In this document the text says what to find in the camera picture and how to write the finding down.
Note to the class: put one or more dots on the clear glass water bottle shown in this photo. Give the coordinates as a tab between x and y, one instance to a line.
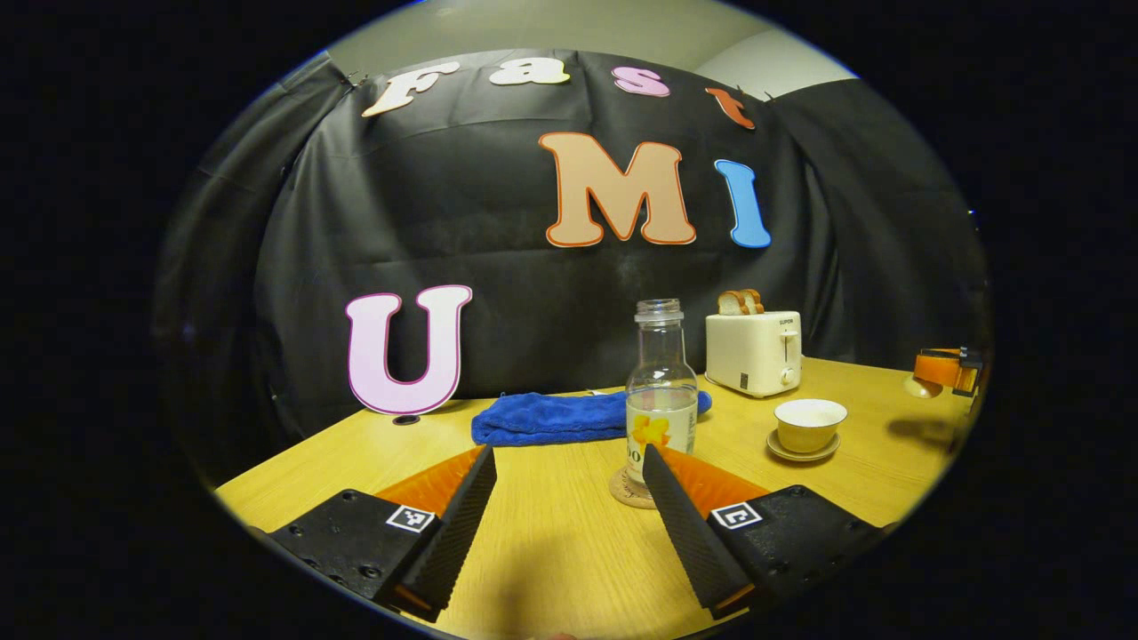
661	400

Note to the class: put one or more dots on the white toaster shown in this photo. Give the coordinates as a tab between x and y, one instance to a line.
751	351

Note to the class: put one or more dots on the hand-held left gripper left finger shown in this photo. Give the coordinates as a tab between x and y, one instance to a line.
462	516

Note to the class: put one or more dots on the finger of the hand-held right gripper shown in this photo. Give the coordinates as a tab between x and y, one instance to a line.
941	366

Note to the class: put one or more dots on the blue towel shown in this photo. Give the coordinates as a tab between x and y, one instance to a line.
551	418

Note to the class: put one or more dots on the bread slice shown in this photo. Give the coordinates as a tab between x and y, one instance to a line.
732	304
755	300

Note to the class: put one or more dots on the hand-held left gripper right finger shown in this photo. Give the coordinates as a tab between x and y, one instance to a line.
680	524

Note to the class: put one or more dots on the cream teacup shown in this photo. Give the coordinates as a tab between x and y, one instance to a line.
809	427

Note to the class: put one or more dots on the round wooden coaster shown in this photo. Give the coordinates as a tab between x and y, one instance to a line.
629	493

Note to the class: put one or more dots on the cream saucer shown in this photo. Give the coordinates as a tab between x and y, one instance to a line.
805	457

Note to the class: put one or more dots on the black backdrop cloth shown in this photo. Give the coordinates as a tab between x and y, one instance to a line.
533	267

